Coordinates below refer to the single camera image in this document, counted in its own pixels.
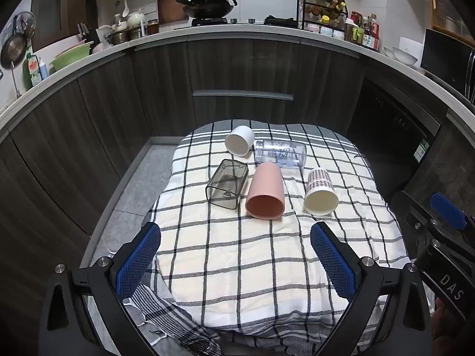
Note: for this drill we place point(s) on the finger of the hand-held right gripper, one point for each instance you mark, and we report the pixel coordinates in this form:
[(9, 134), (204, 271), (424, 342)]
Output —
[(449, 207)]

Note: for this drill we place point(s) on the knife block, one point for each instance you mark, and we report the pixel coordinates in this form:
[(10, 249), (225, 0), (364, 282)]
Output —
[(89, 35)]

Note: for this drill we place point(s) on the steel pot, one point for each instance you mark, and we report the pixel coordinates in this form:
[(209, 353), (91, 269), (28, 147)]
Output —
[(118, 38)]

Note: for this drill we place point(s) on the brown jar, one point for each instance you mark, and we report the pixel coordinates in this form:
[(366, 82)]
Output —
[(153, 26)]

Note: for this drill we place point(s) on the green dish soap bottle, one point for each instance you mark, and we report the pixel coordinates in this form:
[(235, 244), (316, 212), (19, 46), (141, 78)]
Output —
[(32, 70)]

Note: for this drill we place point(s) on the green bowl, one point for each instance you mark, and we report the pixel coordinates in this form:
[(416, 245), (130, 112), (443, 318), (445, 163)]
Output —
[(70, 57)]

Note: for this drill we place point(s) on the grey transparent square cup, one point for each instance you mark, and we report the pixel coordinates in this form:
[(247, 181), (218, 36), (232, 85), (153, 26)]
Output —
[(226, 185)]

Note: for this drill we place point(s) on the white teapot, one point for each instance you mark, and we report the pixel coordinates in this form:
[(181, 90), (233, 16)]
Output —
[(136, 19)]

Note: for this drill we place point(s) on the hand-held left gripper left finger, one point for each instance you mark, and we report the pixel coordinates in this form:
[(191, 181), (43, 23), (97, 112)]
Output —
[(136, 261)]

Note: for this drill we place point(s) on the person's right hand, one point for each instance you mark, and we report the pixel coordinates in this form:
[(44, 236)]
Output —
[(442, 322)]

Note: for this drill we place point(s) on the white bowl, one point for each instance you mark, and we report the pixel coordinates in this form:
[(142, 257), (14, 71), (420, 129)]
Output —
[(404, 57)]

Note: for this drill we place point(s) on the black dishwasher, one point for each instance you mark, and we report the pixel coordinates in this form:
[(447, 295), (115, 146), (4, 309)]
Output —
[(389, 133)]

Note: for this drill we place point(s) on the glass door cabinet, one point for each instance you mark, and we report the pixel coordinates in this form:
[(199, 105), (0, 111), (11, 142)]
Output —
[(452, 15)]

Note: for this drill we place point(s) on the striped dark cloth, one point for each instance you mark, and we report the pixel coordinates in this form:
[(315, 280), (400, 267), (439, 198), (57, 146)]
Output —
[(167, 315)]

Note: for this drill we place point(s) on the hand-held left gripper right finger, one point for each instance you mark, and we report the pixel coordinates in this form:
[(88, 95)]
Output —
[(334, 263)]

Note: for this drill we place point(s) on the dark wall cabinet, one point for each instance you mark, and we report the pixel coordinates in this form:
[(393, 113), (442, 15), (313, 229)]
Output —
[(59, 3)]

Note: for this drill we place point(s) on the black microwave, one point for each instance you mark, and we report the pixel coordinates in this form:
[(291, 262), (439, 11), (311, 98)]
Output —
[(445, 59)]

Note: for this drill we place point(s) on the clear printed glass cup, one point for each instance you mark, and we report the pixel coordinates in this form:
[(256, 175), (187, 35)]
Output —
[(282, 154)]

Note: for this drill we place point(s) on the checked cloth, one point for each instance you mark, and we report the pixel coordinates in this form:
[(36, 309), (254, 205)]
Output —
[(237, 267)]

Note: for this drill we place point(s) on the red label sauce bottle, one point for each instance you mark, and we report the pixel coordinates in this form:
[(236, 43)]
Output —
[(371, 37)]

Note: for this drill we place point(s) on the patterned paper cup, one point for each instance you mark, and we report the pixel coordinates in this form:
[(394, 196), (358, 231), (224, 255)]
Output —
[(321, 194)]

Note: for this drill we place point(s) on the black cloth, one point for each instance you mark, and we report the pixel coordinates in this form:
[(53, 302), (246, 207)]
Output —
[(280, 21)]

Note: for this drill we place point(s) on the white cup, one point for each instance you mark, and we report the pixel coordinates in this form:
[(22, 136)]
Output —
[(239, 141)]

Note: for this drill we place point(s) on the hanging frying pan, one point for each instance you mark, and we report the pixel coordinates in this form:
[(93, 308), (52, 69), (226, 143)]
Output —
[(13, 48)]

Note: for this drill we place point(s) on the dark wooden cutting board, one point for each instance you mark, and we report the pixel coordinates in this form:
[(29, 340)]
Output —
[(169, 3)]

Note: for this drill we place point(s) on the pink cup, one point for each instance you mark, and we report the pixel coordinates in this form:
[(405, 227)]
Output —
[(265, 193)]

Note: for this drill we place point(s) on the black wok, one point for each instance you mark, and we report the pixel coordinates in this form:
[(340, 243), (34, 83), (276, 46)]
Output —
[(209, 3)]

